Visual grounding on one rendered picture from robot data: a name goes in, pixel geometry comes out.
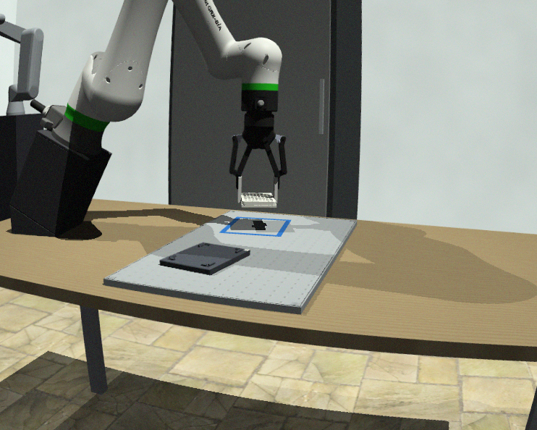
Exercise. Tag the blue tape outline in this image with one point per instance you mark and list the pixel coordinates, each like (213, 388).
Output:
(279, 234)

